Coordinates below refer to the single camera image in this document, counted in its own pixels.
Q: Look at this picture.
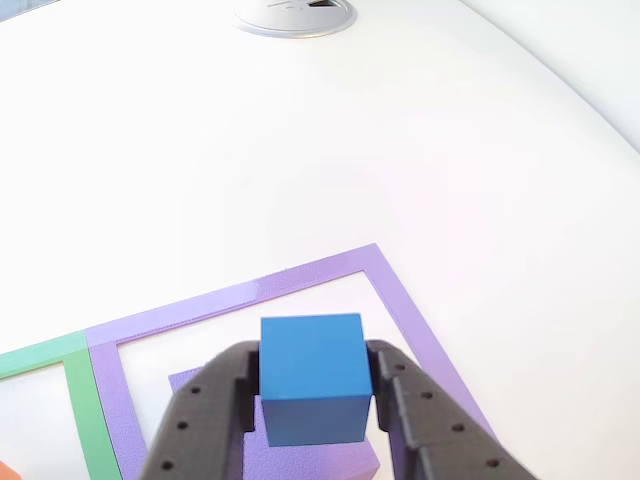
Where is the silver table grommet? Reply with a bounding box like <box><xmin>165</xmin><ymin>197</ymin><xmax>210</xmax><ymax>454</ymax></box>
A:
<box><xmin>233</xmin><ymin>0</ymin><xmax>359</xmax><ymax>40</ymax></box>

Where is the small blue cube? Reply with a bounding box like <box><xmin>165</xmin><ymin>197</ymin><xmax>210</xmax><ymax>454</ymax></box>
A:
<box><xmin>259</xmin><ymin>313</ymin><xmax>375</xmax><ymax>448</ymax></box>

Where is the purple square frame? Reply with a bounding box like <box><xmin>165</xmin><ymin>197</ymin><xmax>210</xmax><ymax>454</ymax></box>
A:
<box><xmin>84</xmin><ymin>242</ymin><xmax>501</xmax><ymax>480</ymax></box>

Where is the purple block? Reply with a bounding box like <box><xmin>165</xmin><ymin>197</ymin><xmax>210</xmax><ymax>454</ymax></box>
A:
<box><xmin>168</xmin><ymin>367</ymin><xmax>382</xmax><ymax>480</ymax></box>

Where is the green square frame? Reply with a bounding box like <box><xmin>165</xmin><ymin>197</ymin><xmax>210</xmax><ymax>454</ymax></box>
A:
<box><xmin>0</xmin><ymin>330</ymin><xmax>124</xmax><ymax>480</ymax></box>

